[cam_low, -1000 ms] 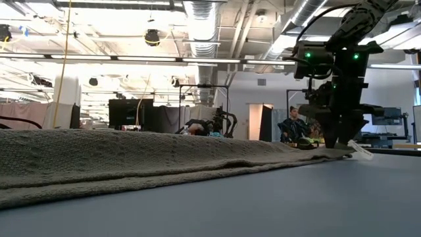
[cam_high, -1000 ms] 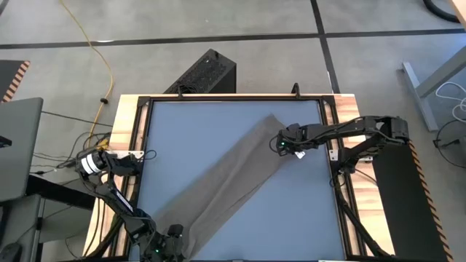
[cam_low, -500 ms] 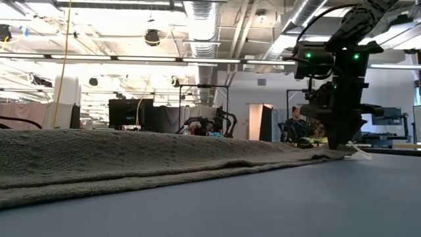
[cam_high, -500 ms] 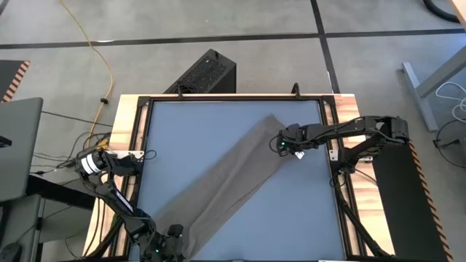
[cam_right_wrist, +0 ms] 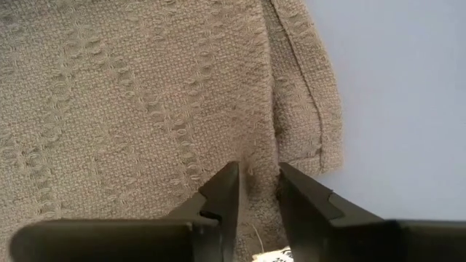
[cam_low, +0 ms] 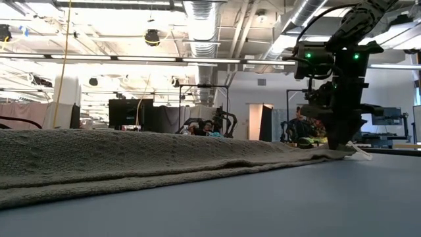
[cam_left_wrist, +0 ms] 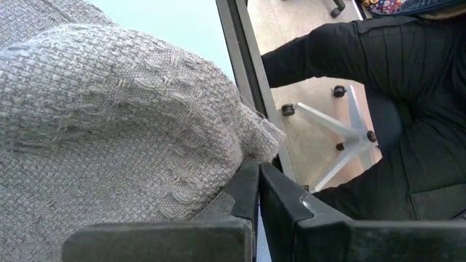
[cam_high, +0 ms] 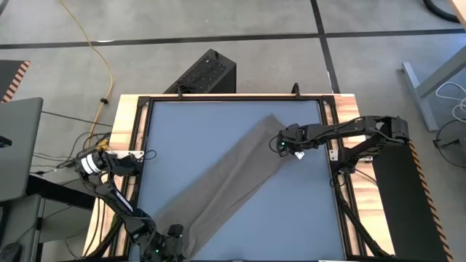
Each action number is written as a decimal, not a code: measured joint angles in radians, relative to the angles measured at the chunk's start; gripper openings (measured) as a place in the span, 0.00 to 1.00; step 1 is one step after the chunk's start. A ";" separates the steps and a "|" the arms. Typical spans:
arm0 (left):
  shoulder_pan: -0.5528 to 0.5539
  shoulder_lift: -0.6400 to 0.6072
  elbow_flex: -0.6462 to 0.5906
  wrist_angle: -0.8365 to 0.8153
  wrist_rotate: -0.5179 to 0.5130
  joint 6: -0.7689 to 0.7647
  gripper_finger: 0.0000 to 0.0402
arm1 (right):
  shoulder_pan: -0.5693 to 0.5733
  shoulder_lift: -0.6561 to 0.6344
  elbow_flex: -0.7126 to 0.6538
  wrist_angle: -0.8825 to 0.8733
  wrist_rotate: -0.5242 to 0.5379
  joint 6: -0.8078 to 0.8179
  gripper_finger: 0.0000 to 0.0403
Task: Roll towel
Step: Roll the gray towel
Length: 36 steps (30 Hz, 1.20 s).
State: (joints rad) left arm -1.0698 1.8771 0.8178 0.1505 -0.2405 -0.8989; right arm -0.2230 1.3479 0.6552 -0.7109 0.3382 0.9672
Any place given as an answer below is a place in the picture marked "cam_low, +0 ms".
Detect thin yellow cable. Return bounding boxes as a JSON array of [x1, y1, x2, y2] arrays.
[[135, 74, 151, 130]]

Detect black aluminium table frame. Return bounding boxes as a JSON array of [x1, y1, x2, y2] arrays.
[[360, 147, 421, 157]]

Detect yellow cloth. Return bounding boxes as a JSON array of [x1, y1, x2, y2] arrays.
[[297, 136, 328, 148]]

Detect monitor on black arm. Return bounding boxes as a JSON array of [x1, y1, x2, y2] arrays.
[[370, 107, 410, 139]]

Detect beige door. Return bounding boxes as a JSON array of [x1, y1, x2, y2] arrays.
[[248, 103, 274, 142]]

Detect dark desk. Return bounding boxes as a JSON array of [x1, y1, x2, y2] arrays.
[[357, 131, 412, 149]]

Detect black cable loop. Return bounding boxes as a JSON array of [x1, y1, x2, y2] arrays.
[[0, 115, 43, 130]]

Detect slanted silver ventilation duct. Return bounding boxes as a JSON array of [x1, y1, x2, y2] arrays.
[[261, 0, 330, 62]]

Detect grey cloth partition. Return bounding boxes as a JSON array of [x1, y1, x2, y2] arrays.
[[153, 105, 191, 134]]

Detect long ceiling light bar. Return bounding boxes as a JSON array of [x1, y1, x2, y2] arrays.
[[0, 53, 297, 66]]

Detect black panel board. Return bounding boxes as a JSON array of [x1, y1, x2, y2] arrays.
[[259, 105, 274, 142]]

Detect short ceiling light strip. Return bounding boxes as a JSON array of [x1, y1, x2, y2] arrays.
[[368, 63, 421, 70]]

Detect black station frame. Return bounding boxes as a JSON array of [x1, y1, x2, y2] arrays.
[[285, 88, 309, 111], [178, 84, 230, 136]]

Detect black hanging ceiling speaker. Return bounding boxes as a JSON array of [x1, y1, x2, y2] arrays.
[[143, 28, 161, 47]]

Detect grey-beige towel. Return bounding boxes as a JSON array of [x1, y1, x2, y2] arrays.
[[0, 128, 374, 210]]

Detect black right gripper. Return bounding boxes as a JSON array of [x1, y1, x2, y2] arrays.
[[301, 82, 384, 151]]

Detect white screen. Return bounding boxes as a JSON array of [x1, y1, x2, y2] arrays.
[[412, 104, 421, 143]]

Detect black monitor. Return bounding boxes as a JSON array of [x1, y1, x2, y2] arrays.
[[108, 98, 155, 131]]

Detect person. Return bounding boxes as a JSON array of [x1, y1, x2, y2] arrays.
[[187, 118, 214, 136], [289, 105, 328, 147]]

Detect white cloth partition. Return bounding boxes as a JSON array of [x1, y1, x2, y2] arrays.
[[189, 104, 218, 122]]

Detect pink cloth partition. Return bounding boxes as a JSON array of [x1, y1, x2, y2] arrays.
[[0, 101, 76, 130]]

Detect black background robot arms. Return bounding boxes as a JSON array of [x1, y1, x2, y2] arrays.
[[212, 105, 238, 139]]

